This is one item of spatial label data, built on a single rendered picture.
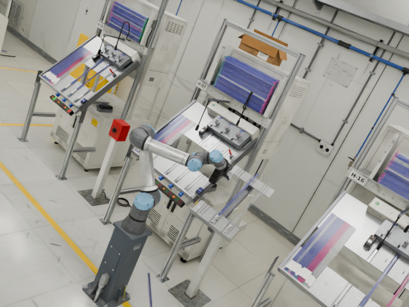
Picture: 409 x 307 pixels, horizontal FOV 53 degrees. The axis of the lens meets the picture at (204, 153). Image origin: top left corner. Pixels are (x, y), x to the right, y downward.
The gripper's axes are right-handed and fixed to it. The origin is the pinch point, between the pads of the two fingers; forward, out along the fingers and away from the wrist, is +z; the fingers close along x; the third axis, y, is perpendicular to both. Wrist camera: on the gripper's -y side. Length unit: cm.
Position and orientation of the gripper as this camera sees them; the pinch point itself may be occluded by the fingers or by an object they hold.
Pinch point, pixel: (224, 178)
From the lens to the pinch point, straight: 274.7
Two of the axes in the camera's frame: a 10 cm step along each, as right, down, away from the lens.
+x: -7.4, -5.1, 4.3
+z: 2.3, 4.2, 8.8
